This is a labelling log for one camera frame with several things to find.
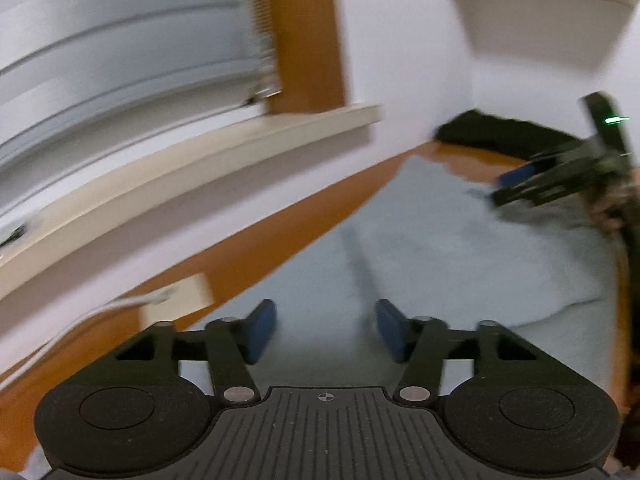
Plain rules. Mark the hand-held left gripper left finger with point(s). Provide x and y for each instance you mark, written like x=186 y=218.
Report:
x=260 y=331

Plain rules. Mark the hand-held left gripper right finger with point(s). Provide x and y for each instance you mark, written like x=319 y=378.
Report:
x=392 y=331

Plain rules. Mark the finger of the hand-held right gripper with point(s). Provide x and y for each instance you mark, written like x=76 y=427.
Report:
x=530 y=192
x=520 y=174

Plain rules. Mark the grey hoodie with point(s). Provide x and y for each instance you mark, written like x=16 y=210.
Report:
x=450 y=260

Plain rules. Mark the beige socket box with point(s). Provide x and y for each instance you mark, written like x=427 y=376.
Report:
x=185 y=301

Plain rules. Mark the beige window sill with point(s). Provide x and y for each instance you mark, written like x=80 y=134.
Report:
x=200 y=160

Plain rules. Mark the white window blind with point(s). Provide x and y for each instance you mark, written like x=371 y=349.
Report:
x=125 y=60

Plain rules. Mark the wooden window frame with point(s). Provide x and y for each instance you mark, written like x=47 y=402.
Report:
x=305 y=35

